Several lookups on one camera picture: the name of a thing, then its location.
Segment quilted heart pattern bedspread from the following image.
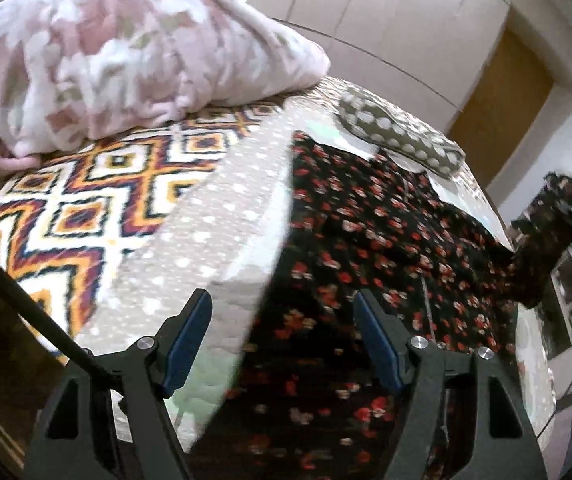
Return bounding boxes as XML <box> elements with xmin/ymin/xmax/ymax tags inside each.
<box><xmin>72</xmin><ymin>75</ymin><xmax>557</xmax><ymax>456</ymax></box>

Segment black red floral dress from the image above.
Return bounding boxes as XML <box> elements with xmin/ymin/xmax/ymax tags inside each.
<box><xmin>188</xmin><ymin>133</ymin><xmax>572</xmax><ymax>479</ymax></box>

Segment white panelled wardrobe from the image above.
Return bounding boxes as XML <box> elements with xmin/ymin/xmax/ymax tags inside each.
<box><xmin>249</xmin><ymin>0</ymin><xmax>510</xmax><ymax>131</ymax></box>

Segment geometric orange patterned rug blanket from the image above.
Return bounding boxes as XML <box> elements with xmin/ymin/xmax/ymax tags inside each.
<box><xmin>0</xmin><ymin>98</ymin><xmax>283</xmax><ymax>344</ymax></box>

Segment black cable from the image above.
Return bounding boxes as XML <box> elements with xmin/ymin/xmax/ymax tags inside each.
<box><xmin>0</xmin><ymin>231</ymin><xmax>98</xmax><ymax>371</ymax></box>

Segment olive polka dot pillow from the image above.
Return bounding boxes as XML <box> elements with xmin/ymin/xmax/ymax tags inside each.
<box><xmin>337</xmin><ymin>87</ymin><xmax>466</xmax><ymax>179</ymax></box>

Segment pink white fleece blanket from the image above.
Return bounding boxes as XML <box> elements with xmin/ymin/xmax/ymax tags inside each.
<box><xmin>0</xmin><ymin>0</ymin><xmax>330</xmax><ymax>177</ymax></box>

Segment brown wooden door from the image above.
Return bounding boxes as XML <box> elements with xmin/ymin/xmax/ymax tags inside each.
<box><xmin>448</xmin><ymin>30</ymin><xmax>554</xmax><ymax>188</ymax></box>

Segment white cluttered shelf unit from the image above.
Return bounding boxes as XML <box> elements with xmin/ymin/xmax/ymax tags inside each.
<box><xmin>537</xmin><ymin>244</ymin><xmax>572</xmax><ymax>360</ymax></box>

